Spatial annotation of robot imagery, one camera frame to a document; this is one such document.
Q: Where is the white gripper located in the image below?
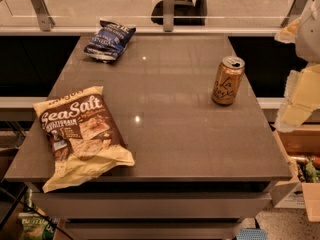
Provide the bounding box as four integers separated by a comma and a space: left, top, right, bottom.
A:
274, 0, 320, 133

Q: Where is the orange La Croix can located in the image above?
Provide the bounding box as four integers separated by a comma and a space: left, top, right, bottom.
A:
212, 56, 245, 105

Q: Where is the blue chip bag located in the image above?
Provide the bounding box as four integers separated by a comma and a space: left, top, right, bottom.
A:
84, 20, 136, 63

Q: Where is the brown sea salt chip bag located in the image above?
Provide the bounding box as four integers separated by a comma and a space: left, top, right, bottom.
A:
33, 86, 135, 193

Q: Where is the green snack bag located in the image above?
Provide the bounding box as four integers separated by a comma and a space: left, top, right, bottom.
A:
18, 189, 58, 240

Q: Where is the cardboard box with snacks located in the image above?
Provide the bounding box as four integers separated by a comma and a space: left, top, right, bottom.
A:
271, 124, 320, 222

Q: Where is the black office chair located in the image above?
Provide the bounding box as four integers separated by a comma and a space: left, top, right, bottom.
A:
150, 0, 212, 27

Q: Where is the blue sponge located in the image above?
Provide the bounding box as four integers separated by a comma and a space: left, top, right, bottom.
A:
236, 229, 268, 240

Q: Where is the grey drawer unit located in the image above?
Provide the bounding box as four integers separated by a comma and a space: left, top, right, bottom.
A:
33, 192, 271, 240

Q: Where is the right metal railing post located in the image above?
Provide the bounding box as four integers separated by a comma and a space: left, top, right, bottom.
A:
281, 0, 308, 28

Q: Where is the metal railing post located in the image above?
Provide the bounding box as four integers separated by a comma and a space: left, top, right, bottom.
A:
163, 0, 174, 32
30, 0, 55, 31
281, 0, 308, 28

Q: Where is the middle metal railing post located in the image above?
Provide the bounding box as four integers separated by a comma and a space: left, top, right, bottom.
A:
163, 0, 174, 32

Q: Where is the left metal railing post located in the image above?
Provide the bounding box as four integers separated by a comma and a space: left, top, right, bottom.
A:
30, 0, 55, 31

